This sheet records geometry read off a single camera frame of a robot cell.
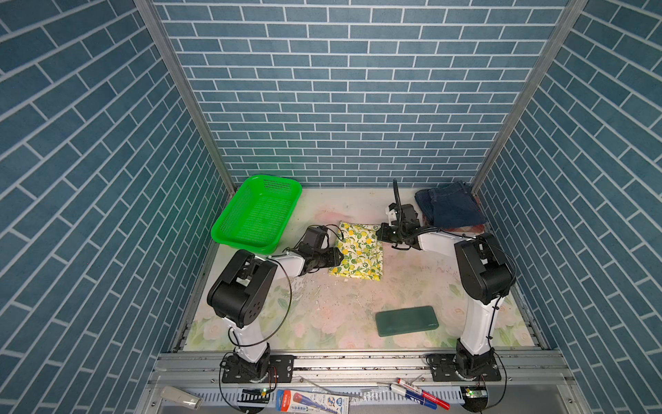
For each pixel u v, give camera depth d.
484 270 0.53
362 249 0.97
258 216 1.12
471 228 1.04
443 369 0.74
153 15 0.71
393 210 0.84
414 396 0.69
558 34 0.75
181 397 0.67
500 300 0.54
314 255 0.75
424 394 0.69
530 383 0.74
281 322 0.84
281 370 0.74
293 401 0.68
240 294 0.48
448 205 1.08
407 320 0.83
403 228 0.80
